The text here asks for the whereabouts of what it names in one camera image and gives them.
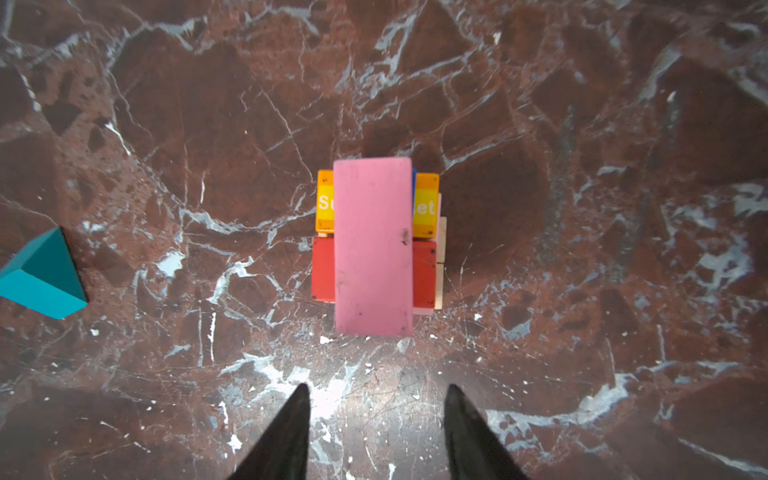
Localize teal block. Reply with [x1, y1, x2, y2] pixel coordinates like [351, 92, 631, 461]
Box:
[1, 227, 88, 320]

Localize yellow cylinder block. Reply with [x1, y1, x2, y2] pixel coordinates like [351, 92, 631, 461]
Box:
[315, 170, 440, 239]

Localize red block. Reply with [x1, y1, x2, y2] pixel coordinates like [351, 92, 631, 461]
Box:
[311, 237, 437, 308]

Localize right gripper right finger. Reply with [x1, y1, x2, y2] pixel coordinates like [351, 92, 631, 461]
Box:
[443, 384, 528, 479]

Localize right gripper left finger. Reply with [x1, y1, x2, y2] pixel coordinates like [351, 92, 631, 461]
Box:
[228, 383, 311, 480]

